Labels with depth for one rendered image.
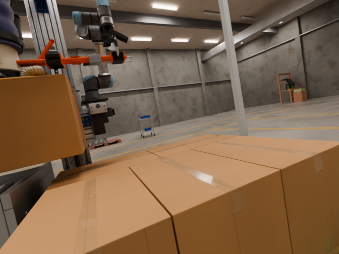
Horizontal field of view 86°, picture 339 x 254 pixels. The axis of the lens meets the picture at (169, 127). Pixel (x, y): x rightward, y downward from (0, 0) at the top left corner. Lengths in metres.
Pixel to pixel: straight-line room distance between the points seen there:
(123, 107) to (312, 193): 11.84
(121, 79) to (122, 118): 2.55
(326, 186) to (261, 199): 0.35
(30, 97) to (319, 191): 1.26
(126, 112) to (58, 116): 11.35
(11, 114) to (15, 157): 0.19
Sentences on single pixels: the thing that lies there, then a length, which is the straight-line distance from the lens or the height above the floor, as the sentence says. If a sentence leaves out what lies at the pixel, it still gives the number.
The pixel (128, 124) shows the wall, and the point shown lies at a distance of 12.29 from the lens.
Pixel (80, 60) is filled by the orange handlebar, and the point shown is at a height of 1.19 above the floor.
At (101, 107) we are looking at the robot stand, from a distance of 1.65.
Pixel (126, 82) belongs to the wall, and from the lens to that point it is 12.66.
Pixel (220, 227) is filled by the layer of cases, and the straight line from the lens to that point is 0.59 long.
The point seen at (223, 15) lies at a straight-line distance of 4.25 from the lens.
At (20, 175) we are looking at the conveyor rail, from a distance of 1.61.
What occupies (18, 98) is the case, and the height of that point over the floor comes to 0.98.
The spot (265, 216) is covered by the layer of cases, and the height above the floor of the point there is 0.42.
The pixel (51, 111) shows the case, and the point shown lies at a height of 0.91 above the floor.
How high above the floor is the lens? 0.79
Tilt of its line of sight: 4 degrees down
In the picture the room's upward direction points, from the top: 11 degrees counter-clockwise
